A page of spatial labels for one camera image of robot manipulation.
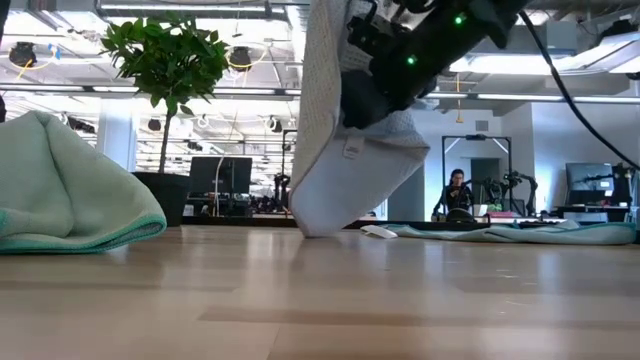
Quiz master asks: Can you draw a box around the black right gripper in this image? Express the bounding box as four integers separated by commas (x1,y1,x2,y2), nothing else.
339,69,401,130

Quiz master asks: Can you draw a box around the grey waffle microfiber towel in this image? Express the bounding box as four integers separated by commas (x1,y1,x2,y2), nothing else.
288,0,431,239

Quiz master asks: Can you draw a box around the mint green microfiber towel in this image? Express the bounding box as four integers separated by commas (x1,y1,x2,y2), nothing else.
359,219,639,247
0,110,168,255

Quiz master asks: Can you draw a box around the plain closed door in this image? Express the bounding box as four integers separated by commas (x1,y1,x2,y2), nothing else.
387,164,426,222

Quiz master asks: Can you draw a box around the black ceiling device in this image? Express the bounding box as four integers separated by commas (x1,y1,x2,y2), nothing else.
8,42,39,69
228,45,254,71

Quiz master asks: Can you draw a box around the person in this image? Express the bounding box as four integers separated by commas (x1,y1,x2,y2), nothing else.
432,168,476,222

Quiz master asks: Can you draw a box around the black computer monitor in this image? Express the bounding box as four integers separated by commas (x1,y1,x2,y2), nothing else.
565,162,615,194
188,156,254,197

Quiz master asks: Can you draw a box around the green leafy indoor tree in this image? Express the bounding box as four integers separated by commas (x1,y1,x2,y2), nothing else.
99,12,231,176

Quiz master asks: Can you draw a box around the black plant pot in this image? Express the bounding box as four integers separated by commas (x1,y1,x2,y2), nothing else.
130,171,191,228

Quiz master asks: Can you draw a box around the white building column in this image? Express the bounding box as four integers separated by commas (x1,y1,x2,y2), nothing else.
97,97,139,174

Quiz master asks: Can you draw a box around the dark office desk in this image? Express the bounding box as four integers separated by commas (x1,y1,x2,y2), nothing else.
554,203,632,224

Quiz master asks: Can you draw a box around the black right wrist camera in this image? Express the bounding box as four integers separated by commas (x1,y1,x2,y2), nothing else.
347,14,396,56

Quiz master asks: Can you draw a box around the black table edge rail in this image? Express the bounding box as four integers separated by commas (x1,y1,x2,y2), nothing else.
180,213,640,246

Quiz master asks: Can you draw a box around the long black arm cable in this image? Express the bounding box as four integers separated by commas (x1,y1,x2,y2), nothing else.
518,9,640,171

